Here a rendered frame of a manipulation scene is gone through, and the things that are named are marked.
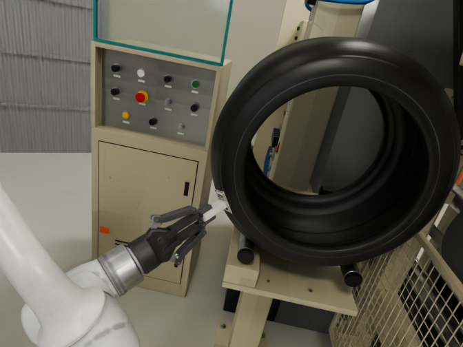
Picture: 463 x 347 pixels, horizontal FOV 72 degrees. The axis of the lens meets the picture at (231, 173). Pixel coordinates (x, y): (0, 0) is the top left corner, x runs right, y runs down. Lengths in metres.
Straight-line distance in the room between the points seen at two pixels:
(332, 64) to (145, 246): 0.51
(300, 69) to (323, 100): 0.41
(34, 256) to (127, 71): 1.13
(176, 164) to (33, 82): 2.15
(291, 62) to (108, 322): 0.55
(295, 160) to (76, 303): 0.81
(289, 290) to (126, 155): 0.98
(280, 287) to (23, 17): 2.97
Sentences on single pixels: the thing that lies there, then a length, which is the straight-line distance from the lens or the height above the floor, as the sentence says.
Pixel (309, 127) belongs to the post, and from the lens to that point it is 1.08.
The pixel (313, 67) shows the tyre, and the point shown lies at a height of 1.38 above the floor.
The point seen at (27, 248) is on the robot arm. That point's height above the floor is 1.11.
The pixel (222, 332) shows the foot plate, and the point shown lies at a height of 0.01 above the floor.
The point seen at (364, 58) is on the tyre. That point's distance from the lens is 0.69.
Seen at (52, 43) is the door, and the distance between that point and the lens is 3.36.
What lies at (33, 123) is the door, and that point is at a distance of 3.53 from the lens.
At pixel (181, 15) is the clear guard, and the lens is 1.42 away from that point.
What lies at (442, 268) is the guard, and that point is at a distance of 0.94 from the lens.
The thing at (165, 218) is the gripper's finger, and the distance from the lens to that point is 0.70.
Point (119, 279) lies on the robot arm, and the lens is 0.67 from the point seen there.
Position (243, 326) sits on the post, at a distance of 1.58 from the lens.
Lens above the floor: 1.42
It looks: 24 degrees down
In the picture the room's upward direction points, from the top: 11 degrees clockwise
